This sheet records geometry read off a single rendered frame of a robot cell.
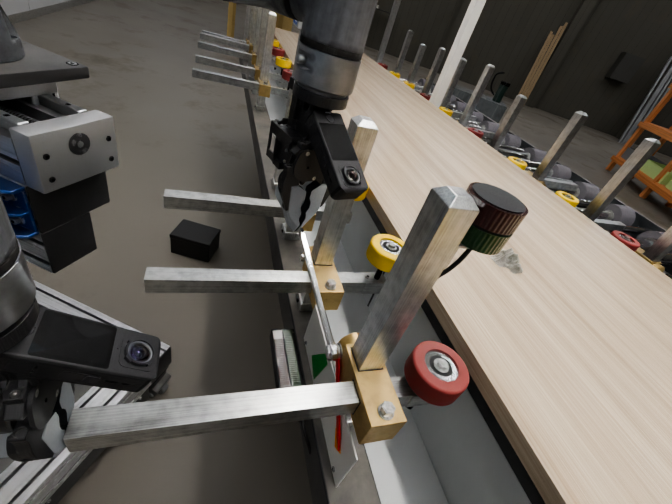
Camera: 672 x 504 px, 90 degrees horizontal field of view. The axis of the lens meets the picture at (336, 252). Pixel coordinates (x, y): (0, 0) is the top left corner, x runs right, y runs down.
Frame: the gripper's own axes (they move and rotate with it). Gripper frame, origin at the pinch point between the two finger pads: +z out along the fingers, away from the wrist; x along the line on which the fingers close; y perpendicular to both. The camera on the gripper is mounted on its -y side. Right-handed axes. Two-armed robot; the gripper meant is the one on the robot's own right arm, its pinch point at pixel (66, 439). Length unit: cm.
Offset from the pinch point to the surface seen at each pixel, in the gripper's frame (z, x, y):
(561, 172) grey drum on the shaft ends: 0, -106, -183
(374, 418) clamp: -4.4, 4.1, -32.0
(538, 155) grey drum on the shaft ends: -1, -126, -185
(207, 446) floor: 83, -29, -16
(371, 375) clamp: -4.4, -1.4, -33.6
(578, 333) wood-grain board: -7, -4, -74
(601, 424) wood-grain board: -7, 10, -63
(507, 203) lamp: -31.0, -2.8, -38.7
